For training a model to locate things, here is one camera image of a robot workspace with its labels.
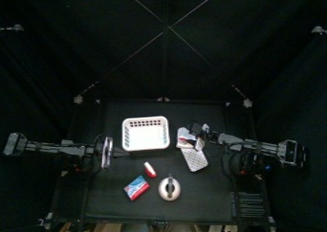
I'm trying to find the black cable loop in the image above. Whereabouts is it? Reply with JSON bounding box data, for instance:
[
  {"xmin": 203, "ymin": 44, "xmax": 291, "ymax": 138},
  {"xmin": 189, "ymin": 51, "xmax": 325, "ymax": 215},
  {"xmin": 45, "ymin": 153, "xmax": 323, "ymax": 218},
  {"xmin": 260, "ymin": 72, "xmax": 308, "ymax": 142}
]
[
  {"xmin": 63, "ymin": 134, "xmax": 106, "ymax": 179},
  {"xmin": 221, "ymin": 141, "xmax": 258, "ymax": 179}
]

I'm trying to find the white plastic basket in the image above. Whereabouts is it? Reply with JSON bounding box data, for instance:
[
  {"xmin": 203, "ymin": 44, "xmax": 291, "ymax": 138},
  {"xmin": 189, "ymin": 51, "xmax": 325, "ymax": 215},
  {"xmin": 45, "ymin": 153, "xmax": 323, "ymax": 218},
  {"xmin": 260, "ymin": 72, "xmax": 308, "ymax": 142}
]
[{"xmin": 122, "ymin": 116, "xmax": 171, "ymax": 153}]

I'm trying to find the small red white tube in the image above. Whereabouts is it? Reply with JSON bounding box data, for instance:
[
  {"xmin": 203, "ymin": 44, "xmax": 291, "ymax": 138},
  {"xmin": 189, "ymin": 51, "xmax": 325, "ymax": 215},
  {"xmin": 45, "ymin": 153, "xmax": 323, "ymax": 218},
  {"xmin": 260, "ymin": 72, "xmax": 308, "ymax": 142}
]
[{"xmin": 143, "ymin": 160, "xmax": 158, "ymax": 179}]

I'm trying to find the blue red white box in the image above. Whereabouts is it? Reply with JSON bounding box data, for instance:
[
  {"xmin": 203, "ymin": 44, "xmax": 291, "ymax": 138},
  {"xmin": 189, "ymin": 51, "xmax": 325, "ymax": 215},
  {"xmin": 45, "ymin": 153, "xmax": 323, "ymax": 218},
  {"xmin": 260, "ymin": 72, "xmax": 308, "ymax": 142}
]
[{"xmin": 122, "ymin": 175, "xmax": 150, "ymax": 201}]

